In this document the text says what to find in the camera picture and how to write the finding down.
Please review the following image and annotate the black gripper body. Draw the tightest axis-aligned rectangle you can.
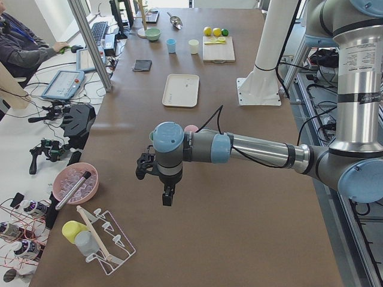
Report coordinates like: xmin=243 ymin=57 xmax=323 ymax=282
xmin=159 ymin=171 xmax=183 ymax=190

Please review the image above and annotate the blue cup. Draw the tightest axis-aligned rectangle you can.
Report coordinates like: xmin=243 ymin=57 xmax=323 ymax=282
xmin=166 ymin=38 xmax=177 ymax=54

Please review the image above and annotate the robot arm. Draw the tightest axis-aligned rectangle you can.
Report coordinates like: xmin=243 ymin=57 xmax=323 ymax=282
xmin=150 ymin=1 xmax=382 ymax=206

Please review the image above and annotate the cream rabbit tray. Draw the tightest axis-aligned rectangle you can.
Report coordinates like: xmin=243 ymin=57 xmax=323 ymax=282
xmin=162 ymin=74 xmax=199 ymax=108

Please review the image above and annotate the pink cup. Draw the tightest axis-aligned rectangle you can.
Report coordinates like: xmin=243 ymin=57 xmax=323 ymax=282
xmin=184 ymin=124 xmax=199 ymax=133

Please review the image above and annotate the metal muddler tube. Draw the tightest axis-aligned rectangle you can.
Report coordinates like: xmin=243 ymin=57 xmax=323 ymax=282
xmin=55 ymin=171 xmax=92 ymax=210

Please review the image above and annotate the grey cup on rack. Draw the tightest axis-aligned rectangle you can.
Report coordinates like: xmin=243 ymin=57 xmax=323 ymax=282
xmin=74 ymin=231 xmax=100 ymax=257

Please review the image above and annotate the yellow cup on rack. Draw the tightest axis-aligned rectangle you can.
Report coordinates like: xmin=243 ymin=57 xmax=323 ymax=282
xmin=62 ymin=221 xmax=89 ymax=244

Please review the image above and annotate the pink bowl with ice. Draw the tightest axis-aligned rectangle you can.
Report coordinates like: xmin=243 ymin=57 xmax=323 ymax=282
xmin=53 ymin=163 xmax=99 ymax=205

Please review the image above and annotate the black device stand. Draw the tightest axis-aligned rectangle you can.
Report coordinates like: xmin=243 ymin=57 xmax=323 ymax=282
xmin=60 ymin=104 xmax=96 ymax=149

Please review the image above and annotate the grey folded cloth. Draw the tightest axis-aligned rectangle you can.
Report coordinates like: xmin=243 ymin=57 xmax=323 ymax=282
xmin=132 ymin=59 xmax=152 ymax=72

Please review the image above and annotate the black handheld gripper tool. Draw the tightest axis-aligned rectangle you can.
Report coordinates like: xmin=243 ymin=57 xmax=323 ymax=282
xmin=29 ymin=139 xmax=70 ymax=175

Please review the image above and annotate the white pillar base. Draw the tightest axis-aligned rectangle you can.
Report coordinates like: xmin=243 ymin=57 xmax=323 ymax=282
xmin=237 ymin=0 xmax=300 ymax=106

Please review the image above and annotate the wooden cutting board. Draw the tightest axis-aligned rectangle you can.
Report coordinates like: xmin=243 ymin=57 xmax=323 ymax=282
xmin=202 ymin=36 xmax=235 ymax=63

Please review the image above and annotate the cream yellow cup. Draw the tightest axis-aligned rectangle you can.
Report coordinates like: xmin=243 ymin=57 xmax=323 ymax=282
xmin=188 ymin=39 xmax=199 ymax=54

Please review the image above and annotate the blue teach pendant near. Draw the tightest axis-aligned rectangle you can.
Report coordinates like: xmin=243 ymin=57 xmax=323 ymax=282
xmin=41 ymin=70 xmax=85 ymax=100

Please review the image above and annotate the blue teach pendant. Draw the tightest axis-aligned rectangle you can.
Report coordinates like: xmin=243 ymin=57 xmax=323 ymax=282
xmin=76 ymin=48 xmax=96 ymax=73
xmin=41 ymin=70 xmax=85 ymax=100

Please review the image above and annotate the blue teach pendant far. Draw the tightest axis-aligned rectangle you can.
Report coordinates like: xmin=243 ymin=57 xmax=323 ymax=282
xmin=76 ymin=48 xmax=96 ymax=73

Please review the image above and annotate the green bowl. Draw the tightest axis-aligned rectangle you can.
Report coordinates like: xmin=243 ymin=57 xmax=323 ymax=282
xmin=145 ymin=28 xmax=161 ymax=41

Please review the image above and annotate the wooden cup stand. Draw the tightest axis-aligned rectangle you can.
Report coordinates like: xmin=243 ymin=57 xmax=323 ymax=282
xmin=136 ymin=0 xmax=147 ymax=38

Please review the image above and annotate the whole lemon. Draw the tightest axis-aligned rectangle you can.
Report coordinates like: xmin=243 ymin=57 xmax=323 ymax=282
xmin=203 ymin=26 xmax=212 ymax=36
xmin=212 ymin=28 xmax=221 ymax=36

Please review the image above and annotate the green lime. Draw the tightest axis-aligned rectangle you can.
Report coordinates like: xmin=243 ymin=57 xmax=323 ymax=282
xmin=221 ymin=29 xmax=229 ymax=36

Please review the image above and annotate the metal scoop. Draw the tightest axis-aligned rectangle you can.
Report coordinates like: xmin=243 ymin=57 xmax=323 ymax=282
xmin=167 ymin=12 xmax=183 ymax=30

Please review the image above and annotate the black keyboard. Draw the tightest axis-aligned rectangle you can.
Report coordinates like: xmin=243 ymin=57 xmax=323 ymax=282
xmin=91 ymin=22 xmax=108 ymax=46

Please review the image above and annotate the seated person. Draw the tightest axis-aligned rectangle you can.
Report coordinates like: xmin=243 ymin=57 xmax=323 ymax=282
xmin=1 ymin=2 xmax=69 ymax=87

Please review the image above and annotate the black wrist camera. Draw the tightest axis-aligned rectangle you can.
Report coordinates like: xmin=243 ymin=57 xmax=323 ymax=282
xmin=135 ymin=145 xmax=159 ymax=180

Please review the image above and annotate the white wire cup rack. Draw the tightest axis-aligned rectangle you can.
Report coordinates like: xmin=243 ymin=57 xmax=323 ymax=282
xmin=77 ymin=206 xmax=136 ymax=276

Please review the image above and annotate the aluminium frame post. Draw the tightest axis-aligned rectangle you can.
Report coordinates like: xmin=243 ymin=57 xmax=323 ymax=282
xmin=68 ymin=0 xmax=113 ymax=92

